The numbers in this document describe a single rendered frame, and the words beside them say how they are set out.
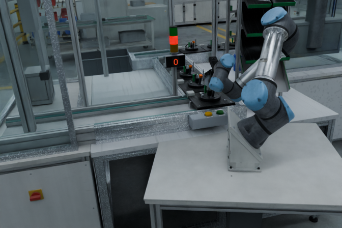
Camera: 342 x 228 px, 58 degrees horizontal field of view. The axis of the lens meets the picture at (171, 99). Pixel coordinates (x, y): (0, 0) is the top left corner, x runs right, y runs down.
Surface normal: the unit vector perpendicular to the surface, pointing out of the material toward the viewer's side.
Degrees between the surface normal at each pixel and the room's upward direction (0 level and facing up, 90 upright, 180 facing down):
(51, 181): 90
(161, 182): 0
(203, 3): 90
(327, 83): 90
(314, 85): 90
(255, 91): 53
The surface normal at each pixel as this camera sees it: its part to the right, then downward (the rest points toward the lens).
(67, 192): 0.22, 0.36
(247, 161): -0.12, 0.38
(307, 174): -0.04, -0.92
